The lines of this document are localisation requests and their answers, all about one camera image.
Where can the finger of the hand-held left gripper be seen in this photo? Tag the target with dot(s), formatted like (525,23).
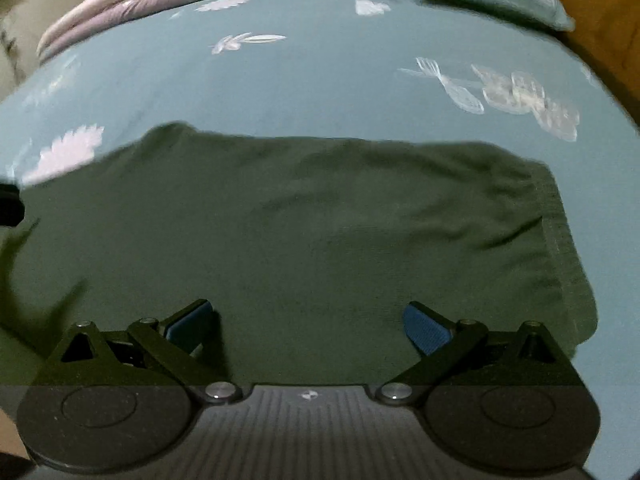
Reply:
(11,205)

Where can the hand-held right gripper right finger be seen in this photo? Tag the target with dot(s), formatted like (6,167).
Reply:
(425,330)

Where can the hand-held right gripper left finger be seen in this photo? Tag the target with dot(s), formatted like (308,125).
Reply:
(192,322)

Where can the dark green long-sleeved top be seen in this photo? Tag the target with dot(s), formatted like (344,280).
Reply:
(300,235)

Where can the wooden headboard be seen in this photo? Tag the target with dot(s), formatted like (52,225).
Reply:
(600,20)

